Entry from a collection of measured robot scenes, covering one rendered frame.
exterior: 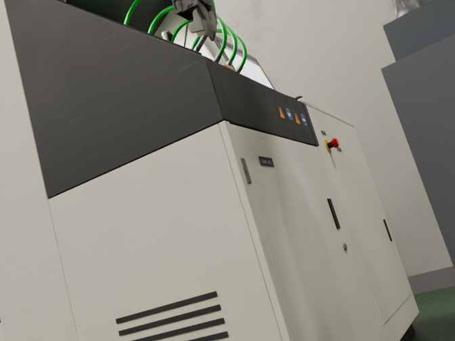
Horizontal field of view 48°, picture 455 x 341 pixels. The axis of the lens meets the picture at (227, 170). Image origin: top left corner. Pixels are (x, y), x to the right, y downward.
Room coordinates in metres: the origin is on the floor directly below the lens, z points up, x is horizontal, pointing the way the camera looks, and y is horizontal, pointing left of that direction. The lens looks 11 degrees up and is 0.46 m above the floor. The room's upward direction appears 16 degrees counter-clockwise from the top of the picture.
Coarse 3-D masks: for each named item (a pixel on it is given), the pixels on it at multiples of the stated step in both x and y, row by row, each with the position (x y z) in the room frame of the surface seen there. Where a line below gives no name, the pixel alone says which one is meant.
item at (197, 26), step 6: (204, 12) 1.22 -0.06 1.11; (198, 18) 1.23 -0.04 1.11; (192, 24) 1.24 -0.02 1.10; (198, 24) 1.23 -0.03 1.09; (204, 24) 1.22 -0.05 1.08; (210, 24) 1.23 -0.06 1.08; (192, 30) 1.24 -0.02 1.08; (198, 30) 1.24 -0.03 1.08; (210, 30) 1.23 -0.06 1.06; (210, 36) 1.23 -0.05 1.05
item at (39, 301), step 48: (0, 0) 1.37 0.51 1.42; (0, 48) 1.39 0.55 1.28; (0, 96) 1.41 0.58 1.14; (0, 144) 1.43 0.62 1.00; (0, 192) 1.45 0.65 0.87; (0, 240) 1.46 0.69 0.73; (48, 240) 1.38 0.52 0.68; (0, 288) 1.48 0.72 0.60; (48, 288) 1.40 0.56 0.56; (48, 336) 1.41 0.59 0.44
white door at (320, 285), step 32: (256, 160) 1.21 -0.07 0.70; (288, 160) 1.42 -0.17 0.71; (320, 160) 1.70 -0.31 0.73; (256, 192) 1.16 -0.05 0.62; (288, 192) 1.35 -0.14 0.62; (320, 192) 1.60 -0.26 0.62; (288, 224) 1.29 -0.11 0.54; (320, 224) 1.51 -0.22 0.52; (288, 256) 1.23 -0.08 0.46; (320, 256) 1.43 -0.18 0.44; (352, 256) 1.70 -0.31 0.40; (288, 288) 1.18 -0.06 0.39; (320, 288) 1.36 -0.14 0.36; (352, 288) 1.60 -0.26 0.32; (320, 320) 1.30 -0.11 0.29; (352, 320) 1.51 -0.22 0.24
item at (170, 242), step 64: (64, 192) 1.34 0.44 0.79; (128, 192) 1.25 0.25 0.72; (192, 192) 1.17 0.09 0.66; (64, 256) 1.36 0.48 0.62; (128, 256) 1.27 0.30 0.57; (192, 256) 1.19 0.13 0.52; (256, 256) 1.13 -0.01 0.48; (128, 320) 1.29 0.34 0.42; (192, 320) 1.21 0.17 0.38; (256, 320) 1.14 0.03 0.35
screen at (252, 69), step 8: (216, 40) 2.03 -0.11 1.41; (232, 48) 2.17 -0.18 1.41; (224, 56) 2.00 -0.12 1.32; (240, 56) 2.21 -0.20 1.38; (248, 56) 2.33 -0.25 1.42; (232, 64) 2.03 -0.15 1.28; (248, 64) 2.25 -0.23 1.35; (256, 64) 2.36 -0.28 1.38; (240, 72) 2.06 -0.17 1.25; (248, 72) 2.17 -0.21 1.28; (256, 72) 2.28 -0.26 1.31; (264, 72) 2.41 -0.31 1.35; (256, 80) 2.21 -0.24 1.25; (264, 80) 2.33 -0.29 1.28; (272, 88) 2.37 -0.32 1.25
